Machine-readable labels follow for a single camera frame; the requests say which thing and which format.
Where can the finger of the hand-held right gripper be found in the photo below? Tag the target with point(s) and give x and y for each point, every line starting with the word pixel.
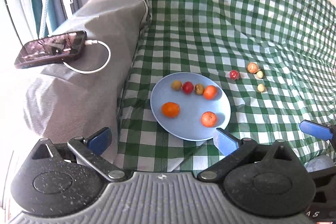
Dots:
pixel 313 128

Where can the small orange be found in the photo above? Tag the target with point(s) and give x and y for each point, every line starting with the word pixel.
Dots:
pixel 209 119
pixel 170 109
pixel 210 92
pixel 252 67

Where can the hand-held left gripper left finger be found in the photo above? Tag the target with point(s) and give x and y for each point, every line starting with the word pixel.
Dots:
pixel 101 138

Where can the blue plate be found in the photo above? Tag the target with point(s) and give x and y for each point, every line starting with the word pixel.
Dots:
pixel 189 121

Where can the small white hook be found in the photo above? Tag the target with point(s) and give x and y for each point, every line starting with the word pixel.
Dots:
pixel 70 1

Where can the small red fruit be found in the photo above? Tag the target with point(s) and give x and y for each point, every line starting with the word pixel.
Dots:
pixel 188 87
pixel 234 74

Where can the green checked bed sheet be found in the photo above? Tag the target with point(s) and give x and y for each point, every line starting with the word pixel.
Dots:
pixel 210 16

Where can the black smartphone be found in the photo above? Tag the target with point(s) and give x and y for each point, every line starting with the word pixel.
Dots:
pixel 50 49

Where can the small beige fruit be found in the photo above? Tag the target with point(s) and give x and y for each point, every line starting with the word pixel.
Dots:
pixel 260 74
pixel 199 89
pixel 261 87
pixel 176 85

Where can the blue denim cloth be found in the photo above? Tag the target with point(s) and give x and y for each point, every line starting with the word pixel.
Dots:
pixel 319 163

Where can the grey pillow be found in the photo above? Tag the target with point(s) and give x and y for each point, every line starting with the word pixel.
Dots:
pixel 86 87

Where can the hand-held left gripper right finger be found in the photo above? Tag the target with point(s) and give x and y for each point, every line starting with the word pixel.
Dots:
pixel 225 141

